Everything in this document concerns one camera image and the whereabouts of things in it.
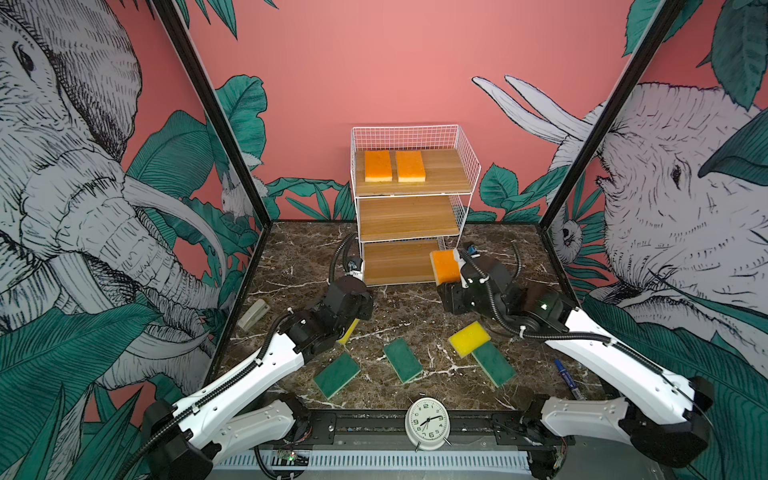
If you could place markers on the yellow sponge left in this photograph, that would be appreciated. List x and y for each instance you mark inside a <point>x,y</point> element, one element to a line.
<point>343,340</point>

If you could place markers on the orange sponge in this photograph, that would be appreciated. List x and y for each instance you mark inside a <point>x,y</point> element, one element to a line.
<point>410,166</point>
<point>377,166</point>
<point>445,266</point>

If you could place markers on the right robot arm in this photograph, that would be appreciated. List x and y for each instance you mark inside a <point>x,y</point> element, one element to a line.
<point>660,413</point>

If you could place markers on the yellow sponge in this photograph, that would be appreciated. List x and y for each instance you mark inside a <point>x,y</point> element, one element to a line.
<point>468,339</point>
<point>343,340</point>

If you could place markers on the white wire three-tier shelf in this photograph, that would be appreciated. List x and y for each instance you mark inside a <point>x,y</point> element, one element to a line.
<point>400,224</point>

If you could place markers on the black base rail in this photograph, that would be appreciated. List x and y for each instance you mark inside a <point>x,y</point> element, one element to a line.
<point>502,427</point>

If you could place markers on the yellow sponge right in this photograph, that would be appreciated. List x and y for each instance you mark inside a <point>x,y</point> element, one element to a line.
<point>468,339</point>

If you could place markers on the white slotted cable duct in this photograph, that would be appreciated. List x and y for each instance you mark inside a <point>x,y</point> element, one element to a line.
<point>514,462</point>

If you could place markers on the green sponge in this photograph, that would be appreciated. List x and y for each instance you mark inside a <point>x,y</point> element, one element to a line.
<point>402,359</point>
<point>337,375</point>
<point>494,364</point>

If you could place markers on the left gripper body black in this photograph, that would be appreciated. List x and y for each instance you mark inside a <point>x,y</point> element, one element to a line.
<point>365,311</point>

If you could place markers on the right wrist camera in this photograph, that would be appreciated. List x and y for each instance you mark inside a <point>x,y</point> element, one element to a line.
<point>468,270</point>

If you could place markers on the grey block by wall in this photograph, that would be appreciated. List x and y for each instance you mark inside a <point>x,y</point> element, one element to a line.
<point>253,314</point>

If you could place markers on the red and blue marker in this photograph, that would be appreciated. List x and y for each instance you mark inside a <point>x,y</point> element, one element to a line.
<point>567,378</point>

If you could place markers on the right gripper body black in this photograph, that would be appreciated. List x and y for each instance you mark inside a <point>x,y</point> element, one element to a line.
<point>465,301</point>

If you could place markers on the white alarm clock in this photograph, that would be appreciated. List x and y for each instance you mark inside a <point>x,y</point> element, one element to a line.
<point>427,424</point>

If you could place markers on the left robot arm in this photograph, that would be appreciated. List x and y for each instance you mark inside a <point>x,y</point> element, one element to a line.
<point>186,439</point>

